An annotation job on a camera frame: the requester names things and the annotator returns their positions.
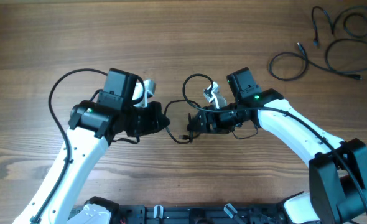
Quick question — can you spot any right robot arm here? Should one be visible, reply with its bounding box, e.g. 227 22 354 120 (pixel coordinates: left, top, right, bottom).
187 67 367 223

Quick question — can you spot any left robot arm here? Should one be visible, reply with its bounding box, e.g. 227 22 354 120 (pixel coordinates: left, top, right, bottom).
14 68 170 223

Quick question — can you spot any right camera black cable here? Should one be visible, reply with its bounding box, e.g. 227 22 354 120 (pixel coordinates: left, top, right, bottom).
182 73 367 224

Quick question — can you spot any camera black cable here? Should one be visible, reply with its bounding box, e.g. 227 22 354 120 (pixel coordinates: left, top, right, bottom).
182 73 367 224
30 68 109 223

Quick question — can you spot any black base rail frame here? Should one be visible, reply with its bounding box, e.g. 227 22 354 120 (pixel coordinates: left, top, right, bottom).
68 203 337 224

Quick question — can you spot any left camera black cable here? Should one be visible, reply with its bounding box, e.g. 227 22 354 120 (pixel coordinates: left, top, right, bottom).
30 68 109 223

